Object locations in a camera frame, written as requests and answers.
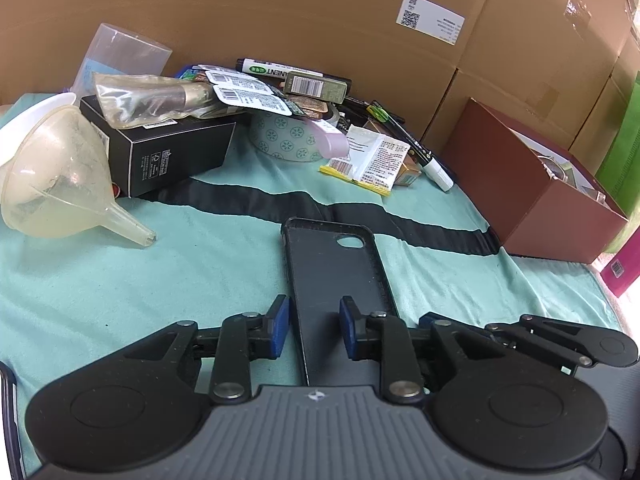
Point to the black phone case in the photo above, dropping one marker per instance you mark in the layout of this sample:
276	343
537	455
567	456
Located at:
330	280

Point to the green fabric bag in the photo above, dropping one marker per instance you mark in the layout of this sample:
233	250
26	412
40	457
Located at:
622	160

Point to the clear plastic container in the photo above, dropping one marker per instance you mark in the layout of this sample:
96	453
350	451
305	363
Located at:
125	55

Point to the black marker with green label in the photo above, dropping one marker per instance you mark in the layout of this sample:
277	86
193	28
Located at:
260	67

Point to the white shipping label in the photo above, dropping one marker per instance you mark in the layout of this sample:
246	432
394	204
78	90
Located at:
430	20

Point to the black cardboard box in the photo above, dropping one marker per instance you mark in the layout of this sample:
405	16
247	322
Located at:
175	150

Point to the white paper leaflet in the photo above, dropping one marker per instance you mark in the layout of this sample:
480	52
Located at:
360	137

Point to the magenta box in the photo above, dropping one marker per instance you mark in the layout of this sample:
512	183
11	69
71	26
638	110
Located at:
630	280

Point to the translucent plastic funnel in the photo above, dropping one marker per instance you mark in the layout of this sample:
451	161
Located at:
55	175

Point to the reddish brown storage box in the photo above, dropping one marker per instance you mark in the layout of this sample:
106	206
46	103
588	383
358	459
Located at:
550	220

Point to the pink bottle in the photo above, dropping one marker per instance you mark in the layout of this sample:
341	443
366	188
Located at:
330	140

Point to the brown cardboard box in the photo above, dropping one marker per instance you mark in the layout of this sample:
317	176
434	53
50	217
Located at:
550	15
505	95

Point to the black marker with white cap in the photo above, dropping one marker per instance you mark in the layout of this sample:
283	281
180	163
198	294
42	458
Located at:
437	172

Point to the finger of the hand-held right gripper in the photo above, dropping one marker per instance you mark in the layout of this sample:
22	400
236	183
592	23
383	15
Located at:
550	336

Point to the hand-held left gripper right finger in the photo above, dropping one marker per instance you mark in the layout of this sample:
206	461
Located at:
347	327

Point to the white barcode card pack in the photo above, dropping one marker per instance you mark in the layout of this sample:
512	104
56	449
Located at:
235	78
250	97

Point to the yellow edged packet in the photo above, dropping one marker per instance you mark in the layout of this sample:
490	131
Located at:
340	167

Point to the olive box with barcode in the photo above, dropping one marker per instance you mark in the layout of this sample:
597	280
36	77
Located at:
330	89

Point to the black fabric strip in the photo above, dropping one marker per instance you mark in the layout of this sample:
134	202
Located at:
350	212

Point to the green pen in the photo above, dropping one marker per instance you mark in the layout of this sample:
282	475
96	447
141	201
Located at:
380	111

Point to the patterned tape roll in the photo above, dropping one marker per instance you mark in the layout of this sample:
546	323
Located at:
280	140

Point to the large cardboard box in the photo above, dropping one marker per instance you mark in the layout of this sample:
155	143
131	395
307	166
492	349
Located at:
250	5

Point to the white printed sachet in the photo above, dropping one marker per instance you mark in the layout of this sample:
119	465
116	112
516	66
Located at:
387	160

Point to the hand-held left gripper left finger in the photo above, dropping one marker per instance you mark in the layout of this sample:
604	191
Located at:
281	325

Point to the teal cloth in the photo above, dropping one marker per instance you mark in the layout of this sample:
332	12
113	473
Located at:
200	270

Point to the white plastic bowl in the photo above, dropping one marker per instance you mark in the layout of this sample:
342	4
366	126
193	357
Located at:
30	120

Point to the small gold box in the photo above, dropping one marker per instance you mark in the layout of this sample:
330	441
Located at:
410	175

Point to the brush in clear bag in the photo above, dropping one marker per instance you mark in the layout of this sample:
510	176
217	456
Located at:
130	97

